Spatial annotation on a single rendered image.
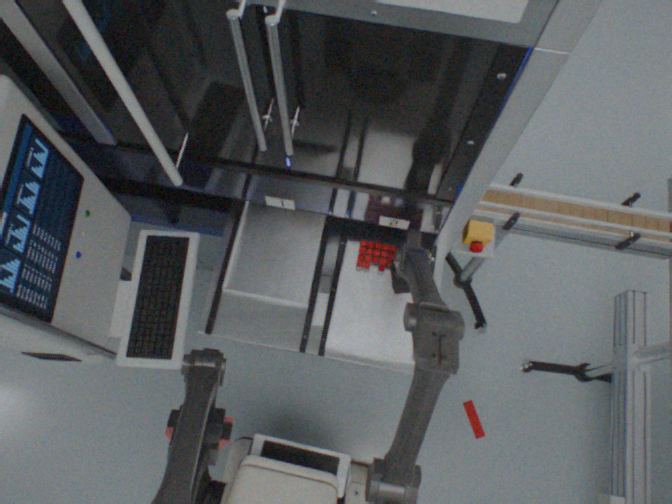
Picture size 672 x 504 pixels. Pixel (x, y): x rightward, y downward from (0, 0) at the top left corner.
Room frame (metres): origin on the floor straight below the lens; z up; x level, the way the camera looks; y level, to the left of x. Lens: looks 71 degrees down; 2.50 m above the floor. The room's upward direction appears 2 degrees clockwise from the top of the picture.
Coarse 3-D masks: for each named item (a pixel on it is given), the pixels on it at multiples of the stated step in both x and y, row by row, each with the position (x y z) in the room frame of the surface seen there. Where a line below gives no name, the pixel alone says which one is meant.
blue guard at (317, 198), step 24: (72, 144) 0.76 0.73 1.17; (96, 168) 0.75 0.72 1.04; (120, 168) 0.74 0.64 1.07; (144, 168) 0.73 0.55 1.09; (192, 168) 0.70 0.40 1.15; (216, 168) 0.69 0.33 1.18; (216, 192) 0.70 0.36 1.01; (240, 192) 0.68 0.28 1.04; (264, 192) 0.67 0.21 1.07; (288, 192) 0.66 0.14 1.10; (312, 192) 0.65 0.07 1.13; (336, 192) 0.64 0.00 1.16; (360, 192) 0.63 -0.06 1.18; (360, 216) 0.63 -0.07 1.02; (384, 216) 0.62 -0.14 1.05; (408, 216) 0.61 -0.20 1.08; (432, 216) 0.60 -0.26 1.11
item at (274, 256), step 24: (264, 216) 0.68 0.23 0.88; (288, 216) 0.68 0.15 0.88; (312, 216) 0.68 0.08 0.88; (240, 240) 0.59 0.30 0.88; (264, 240) 0.60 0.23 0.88; (288, 240) 0.60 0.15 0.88; (312, 240) 0.60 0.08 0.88; (240, 264) 0.51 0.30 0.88; (264, 264) 0.52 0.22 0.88; (288, 264) 0.52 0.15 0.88; (312, 264) 0.52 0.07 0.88; (240, 288) 0.44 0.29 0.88; (264, 288) 0.44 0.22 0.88; (288, 288) 0.44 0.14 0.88
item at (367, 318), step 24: (360, 288) 0.45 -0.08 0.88; (384, 288) 0.45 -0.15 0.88; (336, 312) 0.37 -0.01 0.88; (360, 312) 0.37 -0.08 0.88; (384, 312) 0.37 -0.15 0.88; (336, 336) 0.30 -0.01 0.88; (360, 336) 0.30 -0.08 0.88; (384, 336) 0.30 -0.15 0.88; (408, 336) 0.30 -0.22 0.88; (408, 360) 0.23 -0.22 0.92
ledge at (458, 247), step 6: (462, 234) 0.63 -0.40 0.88; (456, 240) 0.61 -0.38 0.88; (462, 240) 0.61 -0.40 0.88; (492, 240) 0.62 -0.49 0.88; (456, 246) 0.59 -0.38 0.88; (462, 246) 0.59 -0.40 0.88; (468, 246) 0.59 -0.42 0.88; (492, 246) 0.60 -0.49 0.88; (456, 252) 0.58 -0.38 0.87; (462, 252) 0.57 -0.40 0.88; (468, 252) 0.57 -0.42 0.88; (486, 252) 0.58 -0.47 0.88; (492, 252) 0.58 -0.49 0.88; (486, 258) 0.56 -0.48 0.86
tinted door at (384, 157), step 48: (288, 48) 0.66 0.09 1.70; (336, 48) 0.65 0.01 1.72; (384, 48) 0.64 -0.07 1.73; (432, 48) 0.62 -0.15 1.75; (480, 48) 0.61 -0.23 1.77; (288, 96) 0.66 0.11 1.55; (336, 96) 0.65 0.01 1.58; (384, 96) 0.63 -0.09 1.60; (432, 96) 0.62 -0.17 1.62; (336, 144) 0.65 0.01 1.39; (384, 144) 0.63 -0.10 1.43; (432, 144) 0.62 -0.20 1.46; (432, 192) 0.61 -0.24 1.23
